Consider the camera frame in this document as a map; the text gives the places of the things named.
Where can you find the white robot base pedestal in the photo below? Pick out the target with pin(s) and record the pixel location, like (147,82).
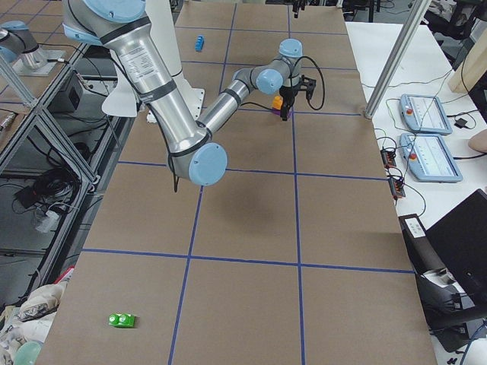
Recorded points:
(163,35)

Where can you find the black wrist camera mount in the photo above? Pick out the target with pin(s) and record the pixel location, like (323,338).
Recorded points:
(307,85)

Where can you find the green two-stud block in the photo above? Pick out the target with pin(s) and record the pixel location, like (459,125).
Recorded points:
(121,320)

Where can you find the diagonal aluminium frame pole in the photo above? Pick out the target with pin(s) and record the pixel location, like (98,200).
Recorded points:
(396,55)

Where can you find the crumpled paper pile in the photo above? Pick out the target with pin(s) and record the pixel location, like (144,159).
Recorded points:
(31,321)

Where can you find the lower teach pendant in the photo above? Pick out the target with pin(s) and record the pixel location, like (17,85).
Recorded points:
(428,158)

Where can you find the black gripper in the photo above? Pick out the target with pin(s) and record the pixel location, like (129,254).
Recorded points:
(287,93)

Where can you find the orange trapezoid block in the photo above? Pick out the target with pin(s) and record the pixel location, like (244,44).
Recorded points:
(277,103)

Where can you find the upper teach pendant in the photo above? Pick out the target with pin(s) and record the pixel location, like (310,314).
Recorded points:
(424,114)

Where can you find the purple trapezoid block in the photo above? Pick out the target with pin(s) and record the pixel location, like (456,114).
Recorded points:
(283,113)

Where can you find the black laptop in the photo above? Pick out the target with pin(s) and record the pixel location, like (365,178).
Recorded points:
(459,239)

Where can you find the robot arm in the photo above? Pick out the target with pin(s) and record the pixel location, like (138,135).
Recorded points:
(141,36)

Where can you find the teach pendant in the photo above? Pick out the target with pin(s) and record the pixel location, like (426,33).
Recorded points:
(424,114)
(428,158)

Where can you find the long blue studded block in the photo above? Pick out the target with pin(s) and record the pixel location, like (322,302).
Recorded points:
(199,43)

